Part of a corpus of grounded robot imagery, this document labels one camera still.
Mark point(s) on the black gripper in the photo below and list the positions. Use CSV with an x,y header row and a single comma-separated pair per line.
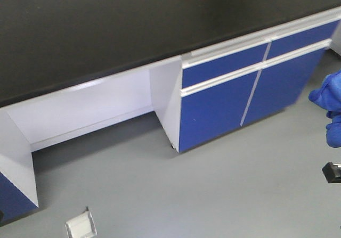
x,y
331,172

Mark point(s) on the blue cloth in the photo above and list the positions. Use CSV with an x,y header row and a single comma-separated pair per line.
x,y
327,97

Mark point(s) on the blue lab cabinet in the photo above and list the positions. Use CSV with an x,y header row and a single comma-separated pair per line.
x,y
203,94

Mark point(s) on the white floor box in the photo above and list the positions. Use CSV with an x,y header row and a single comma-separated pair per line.
x,y
81,226

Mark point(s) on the white blue left cabinet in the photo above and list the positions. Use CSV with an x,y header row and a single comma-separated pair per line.
x,y
18,186

